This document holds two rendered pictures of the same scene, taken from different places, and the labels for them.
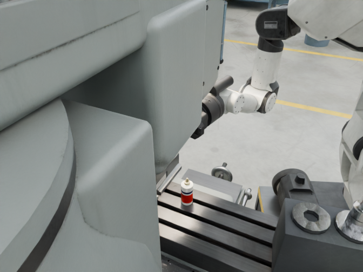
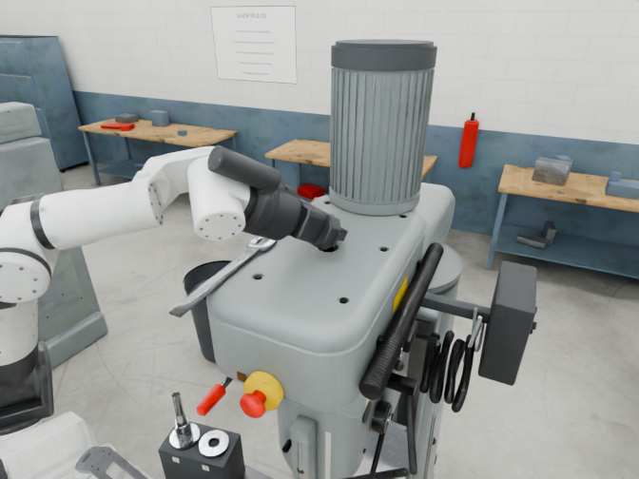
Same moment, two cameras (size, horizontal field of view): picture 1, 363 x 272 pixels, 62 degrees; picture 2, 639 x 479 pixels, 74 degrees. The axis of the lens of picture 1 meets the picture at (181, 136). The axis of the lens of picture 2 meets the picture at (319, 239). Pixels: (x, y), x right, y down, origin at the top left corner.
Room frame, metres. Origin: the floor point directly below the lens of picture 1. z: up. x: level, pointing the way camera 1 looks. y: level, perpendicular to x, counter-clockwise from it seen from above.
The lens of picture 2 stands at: (1.33, 0.00, 2.25)
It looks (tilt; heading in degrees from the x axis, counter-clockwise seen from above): 28 degrees down; 180
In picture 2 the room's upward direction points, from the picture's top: straight up
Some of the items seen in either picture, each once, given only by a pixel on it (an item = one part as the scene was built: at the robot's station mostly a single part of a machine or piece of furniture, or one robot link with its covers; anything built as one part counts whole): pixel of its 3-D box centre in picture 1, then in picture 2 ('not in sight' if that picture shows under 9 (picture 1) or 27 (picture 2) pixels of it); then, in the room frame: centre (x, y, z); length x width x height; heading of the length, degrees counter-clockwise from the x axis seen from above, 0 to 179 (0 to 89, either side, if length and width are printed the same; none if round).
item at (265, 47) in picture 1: (275, 28); not in sight; (1.07, -0.33, 1.39); 0.12 x 0.09 x 0.14; 141
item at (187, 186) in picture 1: (187, 190); not in sight; (0.71, -0.02, 0.96); 0.04 x 0.04 x 0.11
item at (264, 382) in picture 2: not in sight; (263, 391); (0.88, -0.08, 1.76); 0.06 x 0.02 x 0.06; 65
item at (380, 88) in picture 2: not in sight; (377, 126); (0.45, 0.13, 2.05); 0.20 x 0.20 x 0.32
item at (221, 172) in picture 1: (219, 179); not in sight; (1.12, -0.20, 0.60); 0.16 x 0.12 x 0.12; 155
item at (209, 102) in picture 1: (195, 117); not in sight; (0.74, -0.04, 1.23); 0.13 x 0.12 x 0.10; 50
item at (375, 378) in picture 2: not in sight; (408, 302); (0.70, 0.17, 1.79); 0.45 x 0.04 x 0.04; 155
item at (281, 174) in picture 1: (290, 184); not in sight; (1.20, -0.61, 0.50); 0.20 x 0.05 x 0.20; 86
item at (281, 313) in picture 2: not in sight; (331, 279); (0.66, 0.02, 1.81); 0.47 x 0.26 x 0.16; 155
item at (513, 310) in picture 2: not in sight; (510, 321); (0.55, 0.45, 1.62); 0.20 x 0.09 x 0.21; 155
